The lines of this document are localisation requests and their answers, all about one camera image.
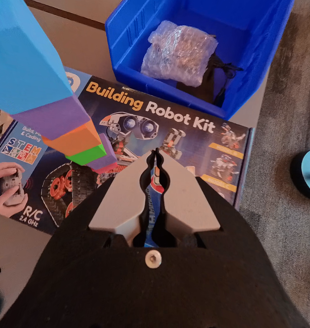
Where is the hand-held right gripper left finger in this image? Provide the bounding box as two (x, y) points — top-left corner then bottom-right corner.
(89, 150), (155, 244)

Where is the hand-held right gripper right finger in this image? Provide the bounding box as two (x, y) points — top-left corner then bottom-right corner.
(156, 150), (220, 242)

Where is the purple foam cube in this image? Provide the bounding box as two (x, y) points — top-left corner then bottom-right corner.
(91, 132), (118, 173)
(14, 95), (92, 140)

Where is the green foam cube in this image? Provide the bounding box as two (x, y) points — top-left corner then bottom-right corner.
(65, 144), (108, 166)

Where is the orange foam cube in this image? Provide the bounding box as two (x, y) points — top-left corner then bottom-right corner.
(42, 121), (102, 156)

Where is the blue foam cube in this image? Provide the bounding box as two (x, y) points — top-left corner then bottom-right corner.
(0, 0), (74, 115)

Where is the grey desk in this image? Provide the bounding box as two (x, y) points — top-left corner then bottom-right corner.
(0, 0), (271, 308)

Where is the blue robot kit box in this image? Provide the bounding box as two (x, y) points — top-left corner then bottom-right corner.
(0, 67), (255, 236)

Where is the pale blue round stand base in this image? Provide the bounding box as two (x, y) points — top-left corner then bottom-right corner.
(290, 148), (310, 201)

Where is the bubble wrap bag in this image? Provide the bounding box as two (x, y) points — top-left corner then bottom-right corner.
(141, 21), (218, 87)

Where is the blue plastic bin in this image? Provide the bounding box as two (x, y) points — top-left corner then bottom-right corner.
(105, 0), (295, 121)

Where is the black cable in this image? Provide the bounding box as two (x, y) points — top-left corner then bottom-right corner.
(212, 54), (244, 103)

